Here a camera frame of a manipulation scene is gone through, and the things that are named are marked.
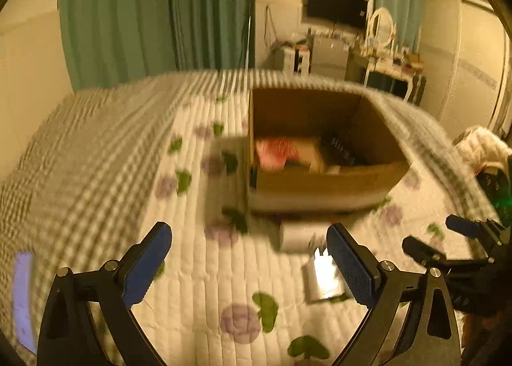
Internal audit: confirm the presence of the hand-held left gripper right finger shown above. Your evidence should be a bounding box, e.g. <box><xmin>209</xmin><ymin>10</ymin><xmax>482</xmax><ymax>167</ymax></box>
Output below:
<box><xmin>326</xmin><ymin>223</ymin><xmax>461</xmax><ymax>366</ymax></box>

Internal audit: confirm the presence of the white oval mirror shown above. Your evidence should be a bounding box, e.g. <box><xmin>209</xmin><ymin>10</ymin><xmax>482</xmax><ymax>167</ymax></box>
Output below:
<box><xmin>365</xmin><ymin>7</ymin><xmax>396</xmax><ymax>51</ymax></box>

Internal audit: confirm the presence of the grey checked blanket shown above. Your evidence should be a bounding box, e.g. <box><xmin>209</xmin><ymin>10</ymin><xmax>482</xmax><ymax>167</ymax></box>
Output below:
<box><xmin>0</xmin><ymin>69</ymin><xmax>500</xmax><ymax>366</ymax></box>

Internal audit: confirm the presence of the white wardrobe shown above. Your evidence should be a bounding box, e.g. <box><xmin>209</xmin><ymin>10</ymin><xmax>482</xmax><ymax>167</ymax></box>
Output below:
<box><xmin>418</xmin><ymin>0</ymin><xmax>512</xmax><ymax>137</ymax></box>

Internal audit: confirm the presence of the pink packet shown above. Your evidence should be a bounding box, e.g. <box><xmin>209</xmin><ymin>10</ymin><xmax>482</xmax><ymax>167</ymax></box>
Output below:
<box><xmin>255</xmin><ymin>137</ymin><xmax>305</xmax><ymax>171</ymax></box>

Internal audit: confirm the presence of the white dressing table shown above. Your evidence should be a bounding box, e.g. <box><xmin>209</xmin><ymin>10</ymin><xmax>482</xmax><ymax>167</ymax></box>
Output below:
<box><xmin>347</xmin><ymin>46</ymin><xmax>427</xmax><ymax>105</ymax></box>

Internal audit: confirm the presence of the white storage unit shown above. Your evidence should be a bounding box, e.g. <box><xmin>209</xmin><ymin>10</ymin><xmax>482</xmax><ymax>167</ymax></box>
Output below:
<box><xmin>273</xmin><ymin>45</ymin><xmax>312</xmax><ymax>75</ymax></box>

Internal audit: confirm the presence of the pale purple glowing object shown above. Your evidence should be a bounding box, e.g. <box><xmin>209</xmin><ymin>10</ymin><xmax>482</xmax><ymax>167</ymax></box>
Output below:
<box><xmin>11</xmin><ymin>251</ymin><xmax>36</xmax><ymax>351</ymax></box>

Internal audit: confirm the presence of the white cloth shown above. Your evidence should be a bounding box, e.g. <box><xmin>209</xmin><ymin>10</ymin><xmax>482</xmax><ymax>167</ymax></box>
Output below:
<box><xmin>453</xmin><ymin>125</ymin><xmax>512</xmax><ymax>175</ymax></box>

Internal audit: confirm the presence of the black printed box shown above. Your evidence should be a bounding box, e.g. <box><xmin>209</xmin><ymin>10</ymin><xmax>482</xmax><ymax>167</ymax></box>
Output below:
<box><xmin>321</xmin><ymin>131</ymin><xmax>359</xmax><ymax>167</ymax></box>

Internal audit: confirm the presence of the white cylindrical roll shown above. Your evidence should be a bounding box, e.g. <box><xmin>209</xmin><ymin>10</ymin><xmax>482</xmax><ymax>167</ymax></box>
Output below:
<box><xmin>279</xmin><ymin>221</ymin><xmax>333</xmax><ymax>253</ymax></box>

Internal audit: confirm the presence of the cardboard box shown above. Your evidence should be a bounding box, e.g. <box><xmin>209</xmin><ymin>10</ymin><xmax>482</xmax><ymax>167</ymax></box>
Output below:
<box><xmin>245</xmin><ymin>87</ymin><xmax>412</xmax><ymax>215</ymax></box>

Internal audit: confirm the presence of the white floral quilt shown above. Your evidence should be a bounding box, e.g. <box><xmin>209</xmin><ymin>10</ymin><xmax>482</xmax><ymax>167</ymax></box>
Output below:
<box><xmin>80</xmin><ymin>86</ymin><xmax>486</xmax><ymax>366</ymax></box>

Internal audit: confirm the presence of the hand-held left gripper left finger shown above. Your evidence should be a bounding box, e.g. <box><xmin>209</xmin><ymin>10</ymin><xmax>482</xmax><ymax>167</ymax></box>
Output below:
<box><xmin>38</xmin><ymin>222</ymin><xmax>173</xmax><ymax>366</ymax></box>

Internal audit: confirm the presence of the black wall television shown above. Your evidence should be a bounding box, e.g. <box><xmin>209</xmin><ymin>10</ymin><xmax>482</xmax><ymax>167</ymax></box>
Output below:
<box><xmin>307</xmin><ymin>0</ymin><xmax>369</xmax><ymax>29</ymax></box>

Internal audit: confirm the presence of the tan carton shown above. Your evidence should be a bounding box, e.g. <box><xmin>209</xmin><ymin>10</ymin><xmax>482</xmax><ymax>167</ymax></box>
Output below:
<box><xmin>285</xmin><ymin>137</ymin><xmax>326</xmax><ymax>175</ymax></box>

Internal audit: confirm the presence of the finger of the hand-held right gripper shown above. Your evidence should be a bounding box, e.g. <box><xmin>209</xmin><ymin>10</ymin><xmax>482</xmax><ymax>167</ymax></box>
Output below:
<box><xmin>401</xmin><ymin>235</ymin><xmax>497</xmax><ymax>283</ymax></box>
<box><xmin>445</xmin><ymin>214</ymin><xmax>511</xmax><ymax>247</ymax></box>

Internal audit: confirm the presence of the grey cabinet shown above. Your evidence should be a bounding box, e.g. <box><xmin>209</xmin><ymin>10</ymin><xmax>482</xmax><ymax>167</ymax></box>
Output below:
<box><xmin>310</xmin><ymin>36</ymin><xmax>353</xmax><ymax>79</ymax></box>

